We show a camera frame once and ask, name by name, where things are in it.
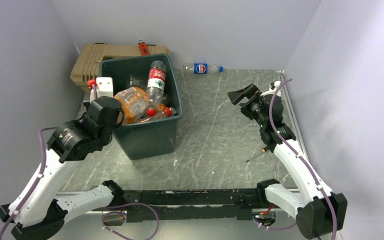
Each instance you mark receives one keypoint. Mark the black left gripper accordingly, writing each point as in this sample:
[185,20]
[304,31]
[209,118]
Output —
[90,106]

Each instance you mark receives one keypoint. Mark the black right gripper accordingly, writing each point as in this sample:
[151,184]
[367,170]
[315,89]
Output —
[250,91]

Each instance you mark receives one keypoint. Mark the crushed orange bottle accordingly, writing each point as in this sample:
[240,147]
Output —
[134,102]

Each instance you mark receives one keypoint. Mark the dark green plastic bin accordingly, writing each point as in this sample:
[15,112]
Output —
[146,139]

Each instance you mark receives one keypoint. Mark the blue cap bottle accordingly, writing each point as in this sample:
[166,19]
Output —
[202,68]

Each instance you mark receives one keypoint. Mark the clear bottle red label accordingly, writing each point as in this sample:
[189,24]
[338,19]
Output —
[156,82]

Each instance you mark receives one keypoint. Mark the small clear bottle red cap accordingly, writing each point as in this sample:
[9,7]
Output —
[160,113]

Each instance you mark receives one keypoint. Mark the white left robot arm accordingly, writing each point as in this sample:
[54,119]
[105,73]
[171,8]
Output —
[37,213]

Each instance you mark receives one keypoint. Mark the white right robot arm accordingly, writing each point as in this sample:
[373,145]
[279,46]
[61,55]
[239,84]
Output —
[317,210]

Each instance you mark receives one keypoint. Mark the tan plastic toolbox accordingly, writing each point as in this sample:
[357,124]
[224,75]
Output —
[92,54]

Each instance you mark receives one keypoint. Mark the black yellow screwdriver on table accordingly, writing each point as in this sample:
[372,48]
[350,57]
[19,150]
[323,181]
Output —
[258,155]

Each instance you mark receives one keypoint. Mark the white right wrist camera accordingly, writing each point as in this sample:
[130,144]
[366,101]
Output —
[274,86]

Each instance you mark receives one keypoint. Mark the red handled adjustable wrench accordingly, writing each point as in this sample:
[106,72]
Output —
[143,47]

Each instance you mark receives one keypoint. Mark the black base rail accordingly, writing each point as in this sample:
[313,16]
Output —
[233,203]

